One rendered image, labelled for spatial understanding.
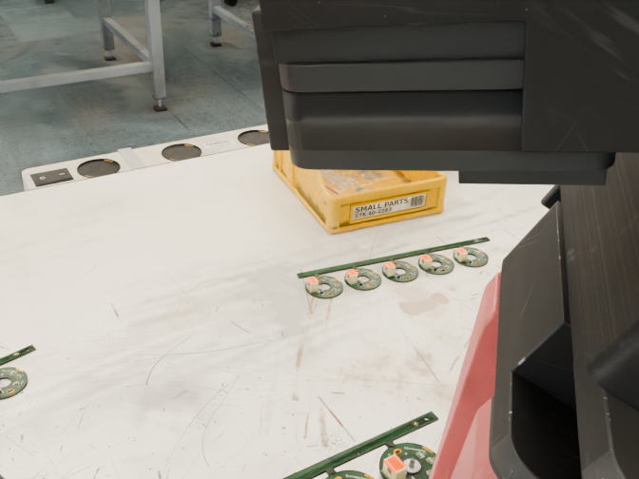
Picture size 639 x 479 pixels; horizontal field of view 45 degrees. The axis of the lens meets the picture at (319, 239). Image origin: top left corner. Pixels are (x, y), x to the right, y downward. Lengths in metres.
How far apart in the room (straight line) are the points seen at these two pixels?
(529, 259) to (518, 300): 0.01
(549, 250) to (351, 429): 0.26
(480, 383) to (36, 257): 0.42
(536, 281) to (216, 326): 0.33
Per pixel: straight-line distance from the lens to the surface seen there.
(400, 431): 0.32
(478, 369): 0.18
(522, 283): 0.17
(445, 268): 0.53
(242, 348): 0.45
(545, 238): 0.17
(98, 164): 0.69
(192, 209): 0.59
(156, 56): 2.71
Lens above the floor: 1.04
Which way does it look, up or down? 31 degrees down
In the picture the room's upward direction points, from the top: 3 degrees clockwise
